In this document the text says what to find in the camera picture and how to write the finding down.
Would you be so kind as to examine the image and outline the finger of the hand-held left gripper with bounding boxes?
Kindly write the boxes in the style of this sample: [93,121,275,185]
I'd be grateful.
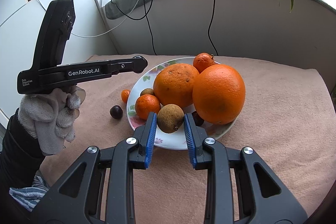
[106,56,148,76]

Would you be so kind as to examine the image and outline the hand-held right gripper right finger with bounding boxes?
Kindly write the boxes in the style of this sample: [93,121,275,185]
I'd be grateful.
[183,113,308,224]

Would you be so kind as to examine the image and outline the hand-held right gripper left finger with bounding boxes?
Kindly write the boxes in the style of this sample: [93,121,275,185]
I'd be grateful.
[30,112,158,224]

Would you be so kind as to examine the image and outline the floral white plate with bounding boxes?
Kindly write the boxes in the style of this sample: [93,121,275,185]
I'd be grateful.
[126,57,238,150]

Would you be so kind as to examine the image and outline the large brown longan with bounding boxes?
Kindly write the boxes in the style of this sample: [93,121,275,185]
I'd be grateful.
[157,104,185,134]

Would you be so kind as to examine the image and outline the small tangerine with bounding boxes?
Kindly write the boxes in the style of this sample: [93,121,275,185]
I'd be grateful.
[135,94,161,120]

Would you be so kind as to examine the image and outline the large smooth orange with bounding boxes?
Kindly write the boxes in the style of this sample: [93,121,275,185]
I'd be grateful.
[192,64,246,125]

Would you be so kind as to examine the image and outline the tangerine with stem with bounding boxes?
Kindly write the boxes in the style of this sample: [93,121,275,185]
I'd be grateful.
[193,53,216,73]

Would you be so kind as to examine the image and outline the person's left forearm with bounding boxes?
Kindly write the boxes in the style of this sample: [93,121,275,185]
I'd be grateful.
[0,108,46,203]

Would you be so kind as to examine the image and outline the person's left hand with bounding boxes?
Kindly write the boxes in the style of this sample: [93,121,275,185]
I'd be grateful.
[20,86,86,157]

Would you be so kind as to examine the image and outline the white cabinet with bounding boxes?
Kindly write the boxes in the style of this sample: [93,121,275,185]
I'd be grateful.
[0,0,118,125]

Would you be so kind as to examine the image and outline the large rough orange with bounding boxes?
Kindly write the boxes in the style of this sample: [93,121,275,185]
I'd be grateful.
[153,63,200,108]

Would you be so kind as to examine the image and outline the beige blanket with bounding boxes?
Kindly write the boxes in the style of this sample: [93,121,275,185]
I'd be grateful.
[34,54,336,224]

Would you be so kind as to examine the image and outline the striped cloth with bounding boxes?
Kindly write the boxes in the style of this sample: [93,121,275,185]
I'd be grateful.
[9,175,50,212]

